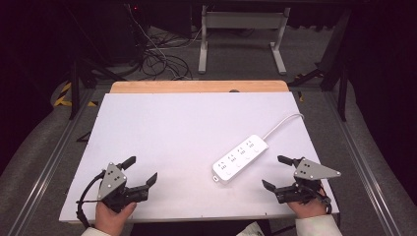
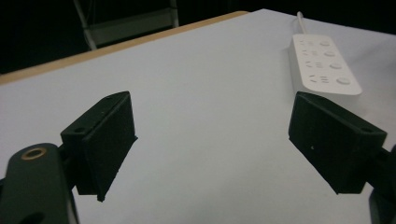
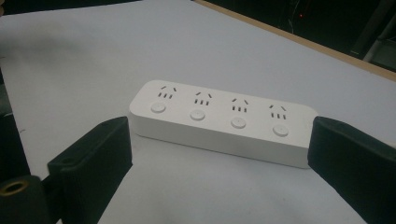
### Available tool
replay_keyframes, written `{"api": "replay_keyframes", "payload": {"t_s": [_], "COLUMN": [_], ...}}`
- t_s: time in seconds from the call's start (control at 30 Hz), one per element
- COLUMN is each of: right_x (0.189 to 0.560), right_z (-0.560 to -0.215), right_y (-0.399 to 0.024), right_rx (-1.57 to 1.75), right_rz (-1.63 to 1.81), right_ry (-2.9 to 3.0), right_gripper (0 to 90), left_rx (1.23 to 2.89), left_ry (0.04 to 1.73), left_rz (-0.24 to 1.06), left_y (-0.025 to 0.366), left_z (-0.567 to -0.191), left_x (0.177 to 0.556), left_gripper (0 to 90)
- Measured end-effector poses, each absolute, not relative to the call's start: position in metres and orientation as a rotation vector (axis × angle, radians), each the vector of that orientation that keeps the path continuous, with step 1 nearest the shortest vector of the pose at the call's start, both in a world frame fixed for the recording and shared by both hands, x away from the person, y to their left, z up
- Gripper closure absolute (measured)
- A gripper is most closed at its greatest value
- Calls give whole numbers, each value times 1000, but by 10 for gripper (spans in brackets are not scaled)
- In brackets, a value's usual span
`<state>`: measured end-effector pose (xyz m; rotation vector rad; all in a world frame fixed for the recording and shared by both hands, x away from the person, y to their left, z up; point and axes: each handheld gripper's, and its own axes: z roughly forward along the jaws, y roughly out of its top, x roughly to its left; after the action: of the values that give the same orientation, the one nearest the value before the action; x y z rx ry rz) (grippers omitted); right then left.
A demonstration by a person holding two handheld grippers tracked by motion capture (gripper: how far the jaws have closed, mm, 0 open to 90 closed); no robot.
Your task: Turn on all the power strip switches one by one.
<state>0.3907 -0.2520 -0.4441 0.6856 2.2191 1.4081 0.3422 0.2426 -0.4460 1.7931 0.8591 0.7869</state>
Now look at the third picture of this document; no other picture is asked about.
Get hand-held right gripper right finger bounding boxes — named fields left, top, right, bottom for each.
left=306, top=116, right=396, bottom=224

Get metal stand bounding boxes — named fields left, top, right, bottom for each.
left=349, top=6, right=396, bottom=71

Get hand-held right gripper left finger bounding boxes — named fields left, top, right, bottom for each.
left=47, top=116, right=134, bottom=224

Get white power strip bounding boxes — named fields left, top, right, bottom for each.
left=127, top=79, right=319, bottom=170

